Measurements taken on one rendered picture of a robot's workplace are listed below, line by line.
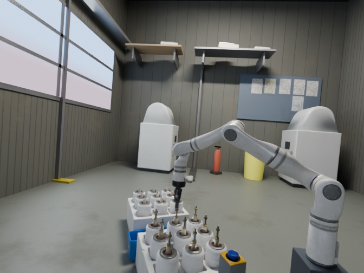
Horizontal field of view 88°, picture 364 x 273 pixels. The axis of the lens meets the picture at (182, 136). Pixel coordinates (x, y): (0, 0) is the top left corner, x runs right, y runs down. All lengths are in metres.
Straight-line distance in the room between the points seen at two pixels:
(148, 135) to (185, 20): 2.58
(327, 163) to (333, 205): 2.89
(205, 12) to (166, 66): 1.37
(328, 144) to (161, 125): 2.71
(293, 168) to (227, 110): 3.25
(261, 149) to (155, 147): 2.66
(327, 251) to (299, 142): 2.71
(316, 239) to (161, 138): 2.74
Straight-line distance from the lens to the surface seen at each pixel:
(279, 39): 4.66
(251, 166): 3.60
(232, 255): 0.83
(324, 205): 0.92
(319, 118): 3.75
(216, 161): 3.66
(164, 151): 3.31
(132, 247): 1.28
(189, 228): 1.18
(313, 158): 3.68
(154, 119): 3.39
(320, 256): 0.99
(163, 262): 0.90
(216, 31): 4.52
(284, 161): 0.86
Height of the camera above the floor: 0.76
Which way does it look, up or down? 2 degrees down
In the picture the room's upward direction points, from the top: 5 degrees clockwise
